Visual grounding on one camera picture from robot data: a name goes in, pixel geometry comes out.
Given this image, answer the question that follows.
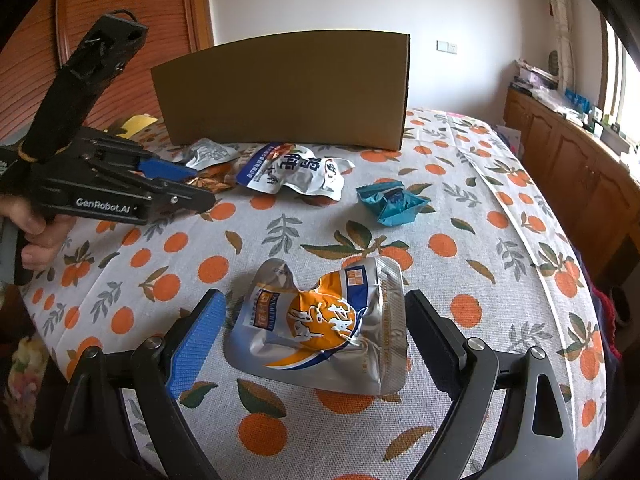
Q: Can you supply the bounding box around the brown cardboard box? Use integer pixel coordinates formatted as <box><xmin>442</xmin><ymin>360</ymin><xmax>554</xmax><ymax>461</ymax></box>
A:
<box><xmin>151</xmin><ymin>29</ymin><xmax>410</xmax><ymax>151</ymax></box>

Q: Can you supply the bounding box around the wooden cabinet under window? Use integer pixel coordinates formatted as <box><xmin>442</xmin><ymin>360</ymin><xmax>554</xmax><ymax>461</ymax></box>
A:
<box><xmin>503</xmin><ymin>88</ymin><xmax>639</xmax><ymax>292</ymax></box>

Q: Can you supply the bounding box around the copper foil snack packet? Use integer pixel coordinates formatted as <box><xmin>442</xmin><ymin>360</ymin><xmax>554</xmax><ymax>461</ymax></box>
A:
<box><xmin>186</xmin><ymin>162</ymin><xmax>235</xmax><ymax>193</ymax></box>

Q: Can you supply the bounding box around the silver orange snack pouch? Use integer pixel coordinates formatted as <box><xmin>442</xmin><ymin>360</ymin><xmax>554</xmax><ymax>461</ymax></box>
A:
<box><xmin>224</xmin><ymin>257</ymin><xmax>408</xmax><ymax>396</ymax></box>

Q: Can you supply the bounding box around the teal foil snack packet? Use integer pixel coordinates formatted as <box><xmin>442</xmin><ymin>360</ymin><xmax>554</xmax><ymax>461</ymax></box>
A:
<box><xmin>357</xmin><ymin>180</ymin><xmax>431</xmax><ymax>228</ymax></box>

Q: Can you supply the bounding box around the clutter on cabinet top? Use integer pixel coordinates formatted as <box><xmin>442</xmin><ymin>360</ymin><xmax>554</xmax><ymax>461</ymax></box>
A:
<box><xmin>512</xmin><ymin>44</ymin><xmax>639</xmax><ymax>182</ymax></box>

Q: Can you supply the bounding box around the orange-print white bedsheet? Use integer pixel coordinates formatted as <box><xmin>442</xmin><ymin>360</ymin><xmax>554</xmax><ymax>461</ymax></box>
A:
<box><xmin>23</xmin><ymin>108</ymin><xmax>606</xmax><ymax>479</ymax></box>

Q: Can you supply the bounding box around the yellow pillow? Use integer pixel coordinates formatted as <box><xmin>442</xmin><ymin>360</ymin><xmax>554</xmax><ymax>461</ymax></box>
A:
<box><xmin>105</xmin><ymin>114</ymin><xmax>157</xmax><ymax>139</ymax></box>

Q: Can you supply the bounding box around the white wall switch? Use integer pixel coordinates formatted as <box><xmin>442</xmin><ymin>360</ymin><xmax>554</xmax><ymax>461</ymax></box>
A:
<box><xmin>436</xmin><ymin>40</ymin><xmax>457</xmax><ymax>54</ymax></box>

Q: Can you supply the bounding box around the silver white pouch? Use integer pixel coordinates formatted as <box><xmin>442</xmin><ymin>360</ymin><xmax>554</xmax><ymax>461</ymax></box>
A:
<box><xmin>174</xmin><ymin>139</ymin><xmax>240</xmax><ymax>171</ymax></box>

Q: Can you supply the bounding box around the person's left hand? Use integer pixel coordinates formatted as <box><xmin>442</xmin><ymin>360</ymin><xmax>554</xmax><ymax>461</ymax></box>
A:
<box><xmin>1</xmin><ymin>195</ymin><xmax>76</xmax><ymax>272</ymax></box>

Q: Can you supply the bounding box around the silver blue snack pouch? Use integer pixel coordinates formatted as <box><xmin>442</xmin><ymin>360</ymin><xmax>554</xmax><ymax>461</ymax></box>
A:
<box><xmin>234</xmin><ymin>143</ymin><xmax>355</xmax><ymax>202</ymax></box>

